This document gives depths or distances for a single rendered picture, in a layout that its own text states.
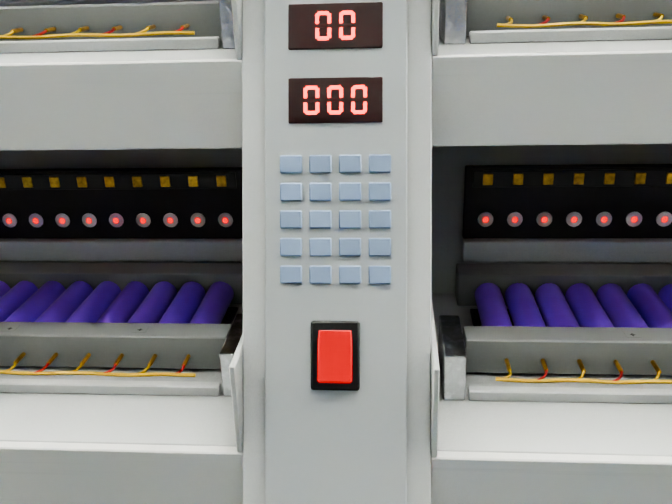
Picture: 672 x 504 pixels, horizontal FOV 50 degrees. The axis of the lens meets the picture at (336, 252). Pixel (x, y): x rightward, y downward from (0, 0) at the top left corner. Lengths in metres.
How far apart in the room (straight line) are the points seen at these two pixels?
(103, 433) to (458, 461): 0.19
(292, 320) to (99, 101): 0.15
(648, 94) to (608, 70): 0.02
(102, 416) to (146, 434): 0.03
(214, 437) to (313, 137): 0.16
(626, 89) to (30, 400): 0.36
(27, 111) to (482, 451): 0.29
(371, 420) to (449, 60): 0.18
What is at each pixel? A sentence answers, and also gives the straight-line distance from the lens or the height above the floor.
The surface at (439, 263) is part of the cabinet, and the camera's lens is 0.56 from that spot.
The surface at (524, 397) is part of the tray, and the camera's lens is 0.42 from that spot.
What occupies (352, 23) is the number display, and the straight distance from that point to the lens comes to 0.37.
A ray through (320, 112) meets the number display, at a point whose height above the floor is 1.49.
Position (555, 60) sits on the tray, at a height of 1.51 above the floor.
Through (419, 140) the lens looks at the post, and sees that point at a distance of 0.36.
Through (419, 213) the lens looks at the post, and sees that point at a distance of 0.36.
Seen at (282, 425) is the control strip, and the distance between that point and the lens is 0.37.
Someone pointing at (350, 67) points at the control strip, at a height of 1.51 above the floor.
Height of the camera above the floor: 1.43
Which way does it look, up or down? 1 degrees down
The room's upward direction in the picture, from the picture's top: straight up
